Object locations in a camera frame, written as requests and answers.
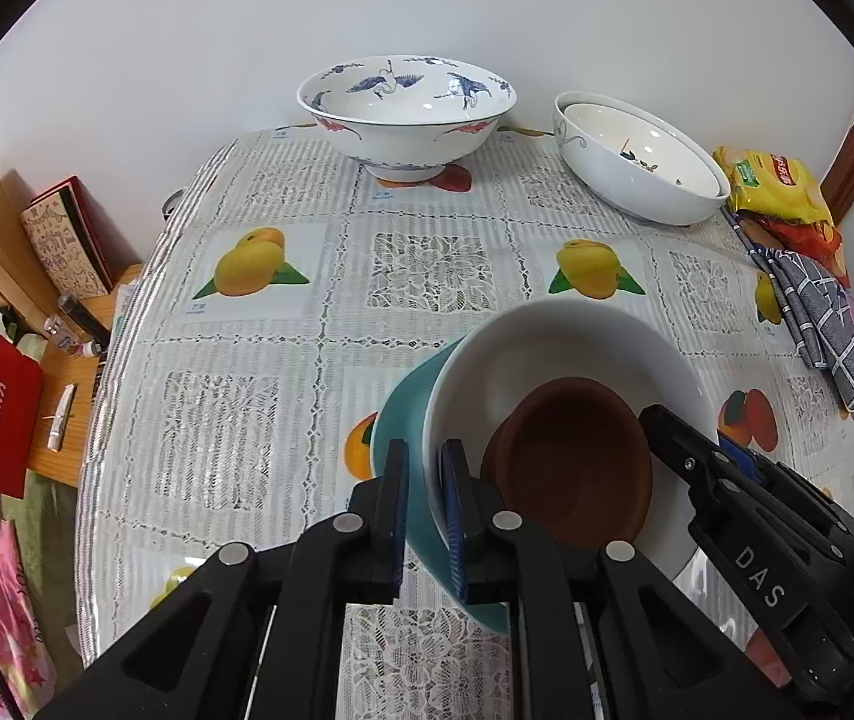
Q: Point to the white bowl with printed inside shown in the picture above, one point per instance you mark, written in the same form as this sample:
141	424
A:
622	135

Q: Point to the red chip bag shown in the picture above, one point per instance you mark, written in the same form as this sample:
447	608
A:
817	240

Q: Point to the dark small bottle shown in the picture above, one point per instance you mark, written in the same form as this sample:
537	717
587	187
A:
85	319

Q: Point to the blue patterned porcelain bowl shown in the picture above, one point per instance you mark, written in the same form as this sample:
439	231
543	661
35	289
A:
397	142

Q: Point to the large white porcelain bowl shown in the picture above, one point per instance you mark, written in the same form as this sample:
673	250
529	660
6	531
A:
622	187

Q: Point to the pink printed cloth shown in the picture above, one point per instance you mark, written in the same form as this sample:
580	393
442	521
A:
18	615

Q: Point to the fruit print tablecloth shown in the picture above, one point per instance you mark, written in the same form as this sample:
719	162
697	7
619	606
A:
397	270

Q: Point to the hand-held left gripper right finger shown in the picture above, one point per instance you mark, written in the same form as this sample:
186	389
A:
453	517

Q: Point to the brown snack packet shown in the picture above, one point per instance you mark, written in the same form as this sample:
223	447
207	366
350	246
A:
760	232

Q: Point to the yellow chip bag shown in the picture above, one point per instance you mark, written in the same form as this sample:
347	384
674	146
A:
772	187

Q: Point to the plain white bowl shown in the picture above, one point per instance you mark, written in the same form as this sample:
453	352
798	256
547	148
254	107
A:
547	345

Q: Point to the small brown bowl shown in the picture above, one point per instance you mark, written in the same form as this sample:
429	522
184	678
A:
577	465

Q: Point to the green blanket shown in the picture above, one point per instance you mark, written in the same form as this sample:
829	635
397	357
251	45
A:
51	540

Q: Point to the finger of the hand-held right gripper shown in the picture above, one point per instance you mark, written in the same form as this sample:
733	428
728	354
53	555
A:
738	457
670	439

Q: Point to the white tube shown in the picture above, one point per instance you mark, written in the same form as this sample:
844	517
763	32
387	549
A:
63	416

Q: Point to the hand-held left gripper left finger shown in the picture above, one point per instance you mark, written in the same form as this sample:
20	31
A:
397	517

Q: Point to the grey checkered cloth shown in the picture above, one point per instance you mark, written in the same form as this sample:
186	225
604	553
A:
824	315

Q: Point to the wooden side table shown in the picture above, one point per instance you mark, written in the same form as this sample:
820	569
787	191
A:
85	427

